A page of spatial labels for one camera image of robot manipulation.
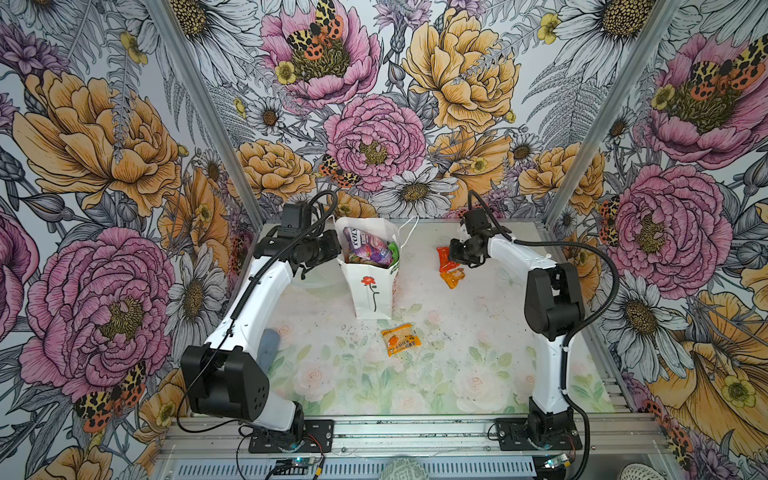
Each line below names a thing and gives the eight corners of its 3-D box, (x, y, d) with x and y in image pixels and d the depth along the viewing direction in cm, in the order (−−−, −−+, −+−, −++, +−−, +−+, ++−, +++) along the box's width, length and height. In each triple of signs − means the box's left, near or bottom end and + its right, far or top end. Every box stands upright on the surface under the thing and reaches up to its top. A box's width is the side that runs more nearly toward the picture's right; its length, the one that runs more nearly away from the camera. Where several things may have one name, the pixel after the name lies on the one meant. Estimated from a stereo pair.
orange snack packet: (388, 357, 89) (388, 354, 88) (380, 334, 94) (380, 331, 92) (420, 345, 92) (421, 342, 90) (411, 324, 96) (411, 320, 94)
